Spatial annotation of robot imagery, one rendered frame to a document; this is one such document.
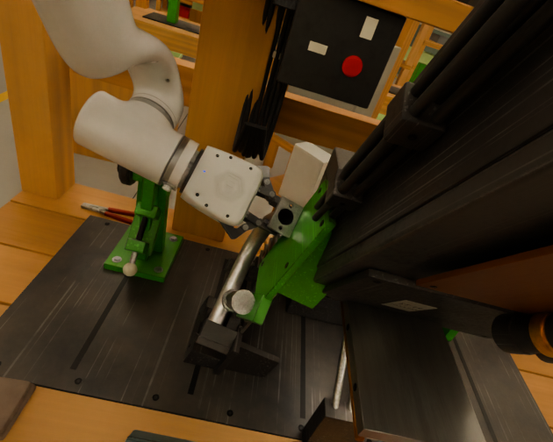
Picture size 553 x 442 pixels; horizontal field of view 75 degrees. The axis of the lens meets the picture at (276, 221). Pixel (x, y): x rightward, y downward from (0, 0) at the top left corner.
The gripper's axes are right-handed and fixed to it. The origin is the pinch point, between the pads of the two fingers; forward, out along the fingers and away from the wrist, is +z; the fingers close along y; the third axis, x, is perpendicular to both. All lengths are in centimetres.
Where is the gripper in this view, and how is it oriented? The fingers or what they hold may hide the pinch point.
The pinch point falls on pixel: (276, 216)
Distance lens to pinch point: 59.2
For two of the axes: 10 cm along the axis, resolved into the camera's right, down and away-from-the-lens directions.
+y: 4.1, -8.9, 2.1
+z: 8.6, 4.5, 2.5
